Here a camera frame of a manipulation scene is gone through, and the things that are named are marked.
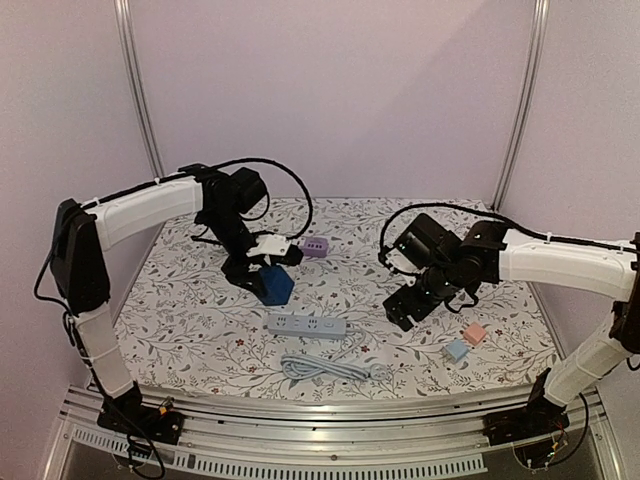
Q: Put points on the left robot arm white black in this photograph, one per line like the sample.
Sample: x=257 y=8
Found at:
x=218 y=197

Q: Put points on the front aluminium rail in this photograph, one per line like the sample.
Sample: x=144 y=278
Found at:
x=437 y=437

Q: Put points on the left aluminium frame post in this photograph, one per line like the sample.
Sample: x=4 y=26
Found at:
x=125 y=27

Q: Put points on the floral patterned table mat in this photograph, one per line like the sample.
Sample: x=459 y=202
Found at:
x=185 y=327

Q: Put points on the aluminium frame post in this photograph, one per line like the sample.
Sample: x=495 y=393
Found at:
x=532 y=65
x=125 y=27

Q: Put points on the purple power strip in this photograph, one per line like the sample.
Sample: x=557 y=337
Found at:
x=314 y=247

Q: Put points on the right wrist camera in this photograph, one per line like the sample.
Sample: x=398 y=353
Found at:
x=396 y=261

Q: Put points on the pink charger cube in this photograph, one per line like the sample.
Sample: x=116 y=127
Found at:
x=474 y=334

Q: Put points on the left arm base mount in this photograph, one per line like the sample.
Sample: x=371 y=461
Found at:
x=142 y=421

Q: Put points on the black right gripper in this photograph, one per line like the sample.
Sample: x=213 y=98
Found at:
x=407 y=307

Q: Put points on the dark blue cube socket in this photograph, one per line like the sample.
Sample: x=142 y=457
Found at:
x=278 y=286

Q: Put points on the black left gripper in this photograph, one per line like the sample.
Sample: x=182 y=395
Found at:
x=239 y=272

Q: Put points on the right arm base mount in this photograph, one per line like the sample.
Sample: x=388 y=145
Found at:
x=536 y=418

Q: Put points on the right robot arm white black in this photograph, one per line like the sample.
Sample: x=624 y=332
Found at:
x=436 y=264

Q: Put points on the light blue charger plug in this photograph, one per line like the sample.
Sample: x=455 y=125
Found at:
x=455 y=351

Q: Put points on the right aluminium frame post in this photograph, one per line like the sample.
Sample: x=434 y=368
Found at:
x=532 y=65

